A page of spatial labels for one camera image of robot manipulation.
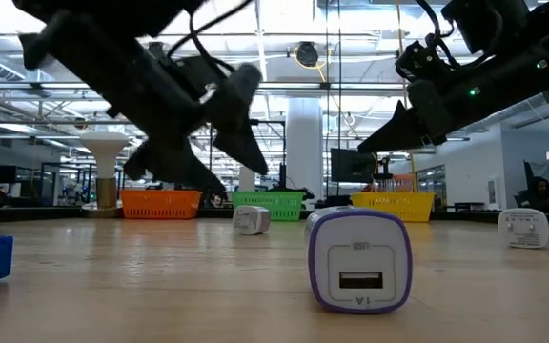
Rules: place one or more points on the black aluminium table frame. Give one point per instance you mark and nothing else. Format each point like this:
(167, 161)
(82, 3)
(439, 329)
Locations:
(17, 214)

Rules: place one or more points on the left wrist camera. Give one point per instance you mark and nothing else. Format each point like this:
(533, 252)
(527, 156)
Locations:
(193, 71)

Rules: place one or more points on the green plastic basket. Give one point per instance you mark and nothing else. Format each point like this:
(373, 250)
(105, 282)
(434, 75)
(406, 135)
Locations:
(279, 205)

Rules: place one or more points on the white USB charger green rim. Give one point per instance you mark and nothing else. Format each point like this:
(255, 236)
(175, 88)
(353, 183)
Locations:
(522, 228)

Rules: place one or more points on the yellow plastic basket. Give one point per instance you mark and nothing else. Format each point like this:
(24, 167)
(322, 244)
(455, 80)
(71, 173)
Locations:
(398, 207)

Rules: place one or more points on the white building column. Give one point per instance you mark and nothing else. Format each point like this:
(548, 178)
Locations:
(304, 143)

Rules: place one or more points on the black chair back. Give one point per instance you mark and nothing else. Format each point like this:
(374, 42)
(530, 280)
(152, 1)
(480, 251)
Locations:
(528, 171)

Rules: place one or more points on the orange plastic basket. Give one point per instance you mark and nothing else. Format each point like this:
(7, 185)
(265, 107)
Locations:
(160, 205)

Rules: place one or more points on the white USB charger purple rim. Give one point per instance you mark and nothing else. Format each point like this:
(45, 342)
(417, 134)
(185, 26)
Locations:
(360, 259)
(250, 220)

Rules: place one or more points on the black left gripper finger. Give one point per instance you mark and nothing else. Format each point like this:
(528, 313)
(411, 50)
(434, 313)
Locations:
(241, 143)
(174, 167)

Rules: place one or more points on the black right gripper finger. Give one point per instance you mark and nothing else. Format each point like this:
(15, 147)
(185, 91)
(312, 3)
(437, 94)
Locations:
(398, 133)

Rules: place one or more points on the person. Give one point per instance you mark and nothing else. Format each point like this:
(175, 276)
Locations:
(541, 193)

